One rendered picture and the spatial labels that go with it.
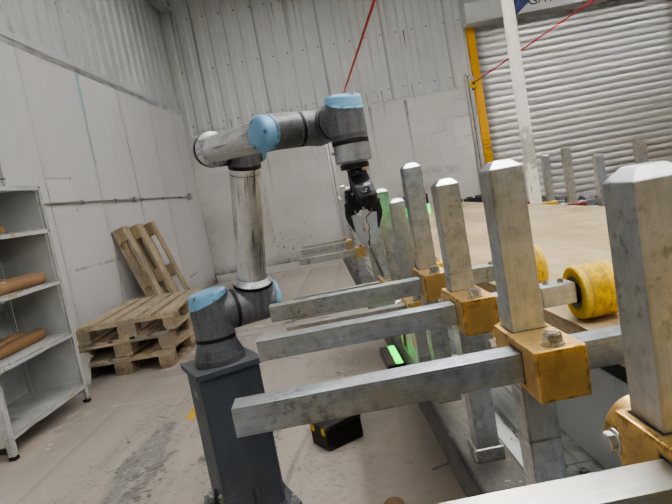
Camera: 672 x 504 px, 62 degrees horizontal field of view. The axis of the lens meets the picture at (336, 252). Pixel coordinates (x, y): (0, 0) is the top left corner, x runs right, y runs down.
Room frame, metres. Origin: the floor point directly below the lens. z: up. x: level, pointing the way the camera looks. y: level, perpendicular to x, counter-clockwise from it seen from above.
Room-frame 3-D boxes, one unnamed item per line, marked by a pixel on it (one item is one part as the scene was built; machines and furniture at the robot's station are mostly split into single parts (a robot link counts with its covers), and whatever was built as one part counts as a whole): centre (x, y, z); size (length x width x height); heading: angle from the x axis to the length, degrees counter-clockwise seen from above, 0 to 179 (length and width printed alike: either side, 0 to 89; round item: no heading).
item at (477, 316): (0.81, -0.18, 0.95); 0.13 x 0.06 x 0.05; 2
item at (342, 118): (1.39, -0.08, 1.32); 0.10 x 0.09 x 0.12; 29
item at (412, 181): (1.09, -0.17, 0.94); 0.03 x 0.03 x 0.48; 2
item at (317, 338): (0.79, -0.11, 0.95); 0.50 x 0.04 x 0.04; 92
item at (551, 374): (0.56, -0.18, 0.95); 0.13 x 0.06 x 0.05; 2
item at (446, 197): (0.84, -0.18, 0.90); 0.03 x 0.03 x 0.48; 2
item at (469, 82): (4.18, -1.19, 1.25); 0.15 x 0.08 x 1.10; 2
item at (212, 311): (2.08, 0.50, 0.79); 0.17 x 0.15 x 0.18; 119
